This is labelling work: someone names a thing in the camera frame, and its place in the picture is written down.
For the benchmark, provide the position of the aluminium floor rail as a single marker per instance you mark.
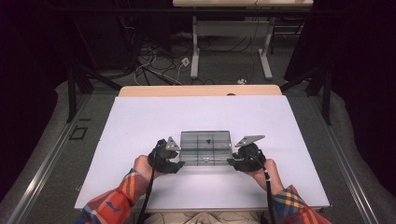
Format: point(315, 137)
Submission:
point(46, 165)
point(345, 161)

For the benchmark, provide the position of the person's left hand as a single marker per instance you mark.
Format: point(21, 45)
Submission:
point(143, 166)

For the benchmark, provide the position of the white-legged background desk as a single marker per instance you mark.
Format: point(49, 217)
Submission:
point(230, 28)

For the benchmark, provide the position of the white table mat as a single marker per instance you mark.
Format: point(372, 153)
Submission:
point(149, 118)

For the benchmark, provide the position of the white plug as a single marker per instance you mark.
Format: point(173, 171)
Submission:
point(241, 81)

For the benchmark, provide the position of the small black screw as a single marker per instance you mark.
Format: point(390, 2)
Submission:
point(208, 141)

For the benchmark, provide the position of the clear plastic compartment box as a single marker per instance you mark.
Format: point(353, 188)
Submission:
point(199, 152)

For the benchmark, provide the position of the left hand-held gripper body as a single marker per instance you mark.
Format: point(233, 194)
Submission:
point(163, 161)

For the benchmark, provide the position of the white power adapter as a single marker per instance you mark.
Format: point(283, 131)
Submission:
point(185, 61)

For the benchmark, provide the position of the black metal stand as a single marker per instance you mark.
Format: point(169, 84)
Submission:
point(72, 93)
point(326, 96)

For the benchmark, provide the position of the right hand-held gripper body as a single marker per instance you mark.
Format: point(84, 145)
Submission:
point(250, 158)

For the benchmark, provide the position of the person's beige pants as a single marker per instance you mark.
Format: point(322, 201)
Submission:
point(202, 218)

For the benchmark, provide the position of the dark curtain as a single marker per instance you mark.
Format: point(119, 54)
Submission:
point(364, 77)
point(28, 77)

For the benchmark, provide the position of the wooden table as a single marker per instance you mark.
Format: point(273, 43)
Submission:
point(186, 90)

